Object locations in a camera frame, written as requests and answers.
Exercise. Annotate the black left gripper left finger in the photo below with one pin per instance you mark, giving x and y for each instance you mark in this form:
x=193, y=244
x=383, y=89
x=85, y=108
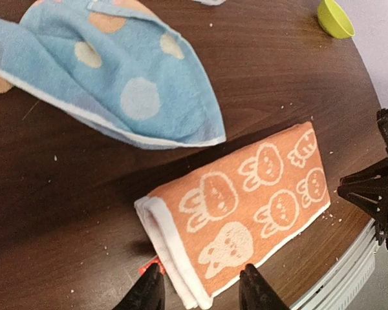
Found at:
x=148, y=293

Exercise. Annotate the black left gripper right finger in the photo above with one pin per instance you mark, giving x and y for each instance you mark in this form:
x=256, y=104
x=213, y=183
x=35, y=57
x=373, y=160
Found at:
x=255, y=293

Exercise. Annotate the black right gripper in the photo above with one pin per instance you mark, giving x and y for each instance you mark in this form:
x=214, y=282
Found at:
x=368, y=188

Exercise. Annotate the orange bunny towel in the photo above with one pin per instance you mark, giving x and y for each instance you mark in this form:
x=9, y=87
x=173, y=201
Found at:
x=240, y=209

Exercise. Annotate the green bowl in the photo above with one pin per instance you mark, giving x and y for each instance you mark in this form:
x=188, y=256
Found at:
x=333, y=19

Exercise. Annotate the blue patterned towel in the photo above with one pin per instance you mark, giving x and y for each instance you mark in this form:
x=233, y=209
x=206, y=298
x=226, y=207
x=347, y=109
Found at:
x=116, y=67

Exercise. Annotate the white plastic basket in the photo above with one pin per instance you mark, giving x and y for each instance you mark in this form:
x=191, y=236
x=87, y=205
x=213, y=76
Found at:
x=210, y=2

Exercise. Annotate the front aluminium rail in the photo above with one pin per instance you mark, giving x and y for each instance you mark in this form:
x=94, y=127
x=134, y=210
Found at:
x=358, y=279

